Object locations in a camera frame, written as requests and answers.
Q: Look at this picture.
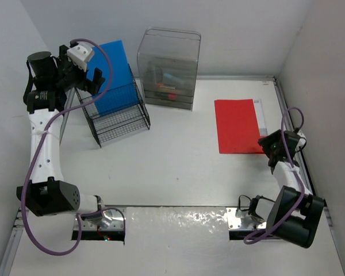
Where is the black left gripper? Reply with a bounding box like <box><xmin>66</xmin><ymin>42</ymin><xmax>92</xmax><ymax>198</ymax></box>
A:
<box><xmin>53</xmin><ymin>47</ymin><xmax>104</xmax><ymax>95</ymax></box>

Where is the blue folder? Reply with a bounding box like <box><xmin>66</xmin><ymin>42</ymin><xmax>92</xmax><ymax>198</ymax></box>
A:
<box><xmin>87</xmin><ymin>40</ymin><xmax>139</xmax><ymax>116</ymax></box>

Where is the black wire mesh shelf rack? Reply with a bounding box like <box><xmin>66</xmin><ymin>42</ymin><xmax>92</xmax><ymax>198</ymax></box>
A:
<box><xmin>82</xmin><ymin>70</ymin><xmax>151</xmax><ymax>147</ymax></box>

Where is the red folder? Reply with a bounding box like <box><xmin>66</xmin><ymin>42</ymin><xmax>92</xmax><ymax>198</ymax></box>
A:
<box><xmin>214</xmin><ymin>99</ymin><xmax>264</xmax><ymax>154</ymax></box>

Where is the orange black highlighter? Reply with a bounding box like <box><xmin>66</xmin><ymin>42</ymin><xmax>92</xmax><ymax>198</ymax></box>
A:
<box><xmin>156</xmin><ymin>83</ymin><xmax>177</xmax><ymax>89</ymax></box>

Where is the pink black highlighter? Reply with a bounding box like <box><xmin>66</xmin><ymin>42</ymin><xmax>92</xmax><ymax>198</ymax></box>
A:
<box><xmin>159</xmin><ymin>93</ymin><xmax>178</xmax><ymax>101</ymax></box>

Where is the clear plastic drawer organizer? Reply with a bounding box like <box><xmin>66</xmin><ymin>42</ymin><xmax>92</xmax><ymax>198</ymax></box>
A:
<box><xmin>137</xmin><ymin>27</ymin><xmax>201</xmax><ymax>110</ymax></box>

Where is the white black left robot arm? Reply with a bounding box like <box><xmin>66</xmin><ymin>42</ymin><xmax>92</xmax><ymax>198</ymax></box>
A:
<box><xmin>17</xmin><ymin>43</ymin><xmax>105</xmax><ymax>217</ymax></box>

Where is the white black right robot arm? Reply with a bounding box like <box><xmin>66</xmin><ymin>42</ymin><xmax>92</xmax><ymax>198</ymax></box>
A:
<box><xmin>243</xmin><ymin>128</ymin><xmax>325</xmax><ymax>248</ymax></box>

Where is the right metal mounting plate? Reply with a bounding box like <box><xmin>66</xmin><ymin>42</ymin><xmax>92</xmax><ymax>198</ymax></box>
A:
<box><xmin>226</xmin><ymin>207</ymin><xmax>266</xmax><ymax>231</ymax></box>

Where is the metal mounting plate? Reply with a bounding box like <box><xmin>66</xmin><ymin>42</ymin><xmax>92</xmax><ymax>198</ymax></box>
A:
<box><xmin>80</xmin><ymin>205</ymin><xmax>127</xmax><ymax>232</ymax></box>
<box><xmin>226</xmin><ymin>207</ymin><xmax>266</xmax><ymax>231</ymax></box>

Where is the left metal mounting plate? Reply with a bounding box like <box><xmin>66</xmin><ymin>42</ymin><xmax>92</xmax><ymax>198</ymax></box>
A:
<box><xmin>80</xmin><ymin>205</ymin><xmax>127</xmax><ymax>232</ymax></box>

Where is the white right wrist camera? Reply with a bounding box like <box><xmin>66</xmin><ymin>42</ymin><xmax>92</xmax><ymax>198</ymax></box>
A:
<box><xmin>295</xmin><ymin>130</ymin><xmax>307</xmax><ymax>152</ymax></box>

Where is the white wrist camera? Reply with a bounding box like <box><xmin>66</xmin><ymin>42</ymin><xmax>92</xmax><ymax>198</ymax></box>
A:
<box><xmin>66</xmin><ymin>42</ymin><xmax>94</xmax><ymax>72</ymax></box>
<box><xmin>295</xmin><ymin>130</ymin><xmax>307</xmax><ymax>152</ymax></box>

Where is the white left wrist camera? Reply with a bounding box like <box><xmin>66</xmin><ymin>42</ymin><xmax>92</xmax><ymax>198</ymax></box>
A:
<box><xmin>66</xmin><ymin>42</ymin><xmax>94</xmax><ymax>72</ymax></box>

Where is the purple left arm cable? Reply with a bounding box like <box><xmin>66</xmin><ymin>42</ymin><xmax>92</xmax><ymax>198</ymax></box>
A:
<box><xmin>20</xmin><ymin>39</ymin><xmax>126</xmax><ymax>255</ymax></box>

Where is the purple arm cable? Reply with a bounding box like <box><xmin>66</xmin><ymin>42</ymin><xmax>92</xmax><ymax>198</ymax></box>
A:
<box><xmin>243</xmin><ymin>107</ymin><xmax>313</xmax><ymax>245</ymax></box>
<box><xmin>20</xmin><ymin>39</ymin><xmax>126</xmax><ymax>255</ymax></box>

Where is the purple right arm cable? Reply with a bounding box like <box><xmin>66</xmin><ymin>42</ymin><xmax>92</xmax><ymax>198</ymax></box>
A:
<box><xmin>243</xmin><ymin>107</ymin><xmax>313</xmax><ymax>245</ymax></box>

